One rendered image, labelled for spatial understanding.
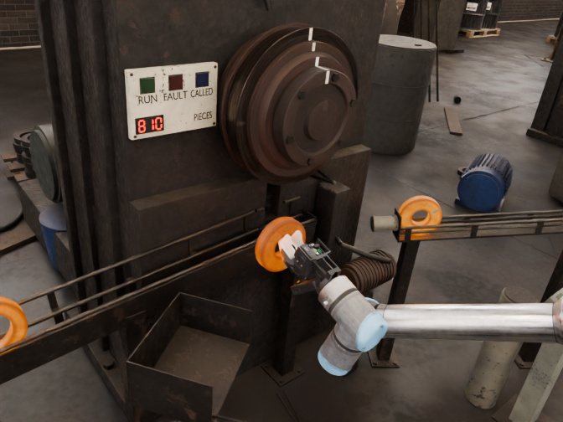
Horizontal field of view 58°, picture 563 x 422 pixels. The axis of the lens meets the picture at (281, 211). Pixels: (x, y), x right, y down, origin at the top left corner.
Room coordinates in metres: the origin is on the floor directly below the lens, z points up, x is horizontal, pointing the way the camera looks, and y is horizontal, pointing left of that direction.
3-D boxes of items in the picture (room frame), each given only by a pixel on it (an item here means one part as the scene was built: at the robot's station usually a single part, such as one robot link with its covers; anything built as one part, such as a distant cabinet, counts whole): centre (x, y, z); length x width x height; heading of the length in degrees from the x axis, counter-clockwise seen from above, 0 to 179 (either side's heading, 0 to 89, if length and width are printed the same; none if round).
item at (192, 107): (1.32, 0.32, 1.15); 0.26 x 0.02 x 0.18; 132
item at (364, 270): (1.58, -0.35, 0.27); 0.22 x 0.13 x 0.53; 132
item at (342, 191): (1.63, -0.18, 0.68); 0.11 x 0.08 x 0.24; 42
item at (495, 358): (1.46, -0.87, 0.26); 0.12 x 0.12 x 0.52
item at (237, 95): (1.46, -0.01, 1.11); 0.47 x 0.06 x 0.47; 132
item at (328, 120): (1.39, -0.08, 1.11); 0.28 x 0.06 x 0.28; 132
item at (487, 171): (3.27, -1.41, 0.17); 0.57 x 0.31 x 0.34; 152
